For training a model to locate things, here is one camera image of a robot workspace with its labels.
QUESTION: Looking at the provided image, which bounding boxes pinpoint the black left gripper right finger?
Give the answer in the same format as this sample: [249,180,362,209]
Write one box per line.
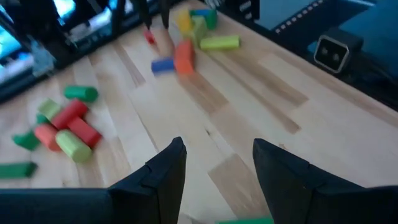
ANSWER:
[252,138,398,224]

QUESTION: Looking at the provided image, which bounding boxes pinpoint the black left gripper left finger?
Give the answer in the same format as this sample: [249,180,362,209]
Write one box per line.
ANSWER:
[0,136,188,224]

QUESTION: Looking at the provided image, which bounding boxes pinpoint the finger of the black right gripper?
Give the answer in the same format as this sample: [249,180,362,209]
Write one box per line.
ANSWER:
[136,0,152,31]
[160,0,171,30]

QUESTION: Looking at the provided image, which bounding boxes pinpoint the lime green cylinder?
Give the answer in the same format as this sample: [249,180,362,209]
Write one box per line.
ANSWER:
[199,34,242,51]

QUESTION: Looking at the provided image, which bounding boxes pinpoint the green wooden cylinder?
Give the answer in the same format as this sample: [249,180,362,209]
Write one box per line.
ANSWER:
[63,85,100,103]
[0,161,39,180]

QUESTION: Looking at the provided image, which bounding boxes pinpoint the yellow wooden cylinder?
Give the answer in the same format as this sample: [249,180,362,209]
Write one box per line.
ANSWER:
[177,9,193,34]

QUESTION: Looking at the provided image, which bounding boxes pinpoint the red wooden block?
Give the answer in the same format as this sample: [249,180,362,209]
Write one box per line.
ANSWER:
[144,29,157,45]

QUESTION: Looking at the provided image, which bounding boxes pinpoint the blue wooden block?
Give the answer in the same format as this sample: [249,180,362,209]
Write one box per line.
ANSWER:
[190,8,212,18]

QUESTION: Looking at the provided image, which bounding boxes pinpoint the light green wooden triangle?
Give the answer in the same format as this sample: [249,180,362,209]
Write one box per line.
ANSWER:
[189,15,208,47]

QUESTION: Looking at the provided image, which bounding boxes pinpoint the green wooden arch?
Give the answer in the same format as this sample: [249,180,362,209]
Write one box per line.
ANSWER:
[11,129,41,152]
[205,9,218,31]

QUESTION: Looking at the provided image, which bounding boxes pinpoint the red-orange wooden block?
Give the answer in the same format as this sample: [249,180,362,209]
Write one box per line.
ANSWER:
[174,39,197,75]

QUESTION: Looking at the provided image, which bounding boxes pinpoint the indigo wooden block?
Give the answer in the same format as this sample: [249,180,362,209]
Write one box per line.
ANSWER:
[150,57,175,77]

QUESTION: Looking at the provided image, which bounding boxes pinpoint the flat green wooden block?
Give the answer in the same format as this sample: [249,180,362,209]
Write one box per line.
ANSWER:
[216,217,274,224]

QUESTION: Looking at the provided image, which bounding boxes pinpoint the red wooden cylinder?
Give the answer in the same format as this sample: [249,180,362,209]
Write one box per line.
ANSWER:
[67,116,103,149]
[51,98,90,130]

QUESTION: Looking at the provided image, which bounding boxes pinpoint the yellow-green wooden cylinder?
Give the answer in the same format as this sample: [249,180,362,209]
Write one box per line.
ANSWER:
[55,129,93,164]

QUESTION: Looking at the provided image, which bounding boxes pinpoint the salmon wooden cylinder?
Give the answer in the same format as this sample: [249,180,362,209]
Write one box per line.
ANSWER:
[33,123,63,152]

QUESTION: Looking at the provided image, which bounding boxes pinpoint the light green wooden block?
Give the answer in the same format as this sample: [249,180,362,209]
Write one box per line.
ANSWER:
[37,98,62,121]

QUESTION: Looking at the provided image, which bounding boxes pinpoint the small green wooden block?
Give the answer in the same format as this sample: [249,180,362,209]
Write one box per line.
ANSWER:
[35,113,50,125]

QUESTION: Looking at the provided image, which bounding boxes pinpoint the dark strip with white squares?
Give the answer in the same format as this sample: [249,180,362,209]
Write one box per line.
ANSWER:
[273,0,327,35]

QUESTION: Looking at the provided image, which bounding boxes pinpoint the black table-level camera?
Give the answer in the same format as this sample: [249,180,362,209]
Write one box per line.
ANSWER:
[313,27,364,75]

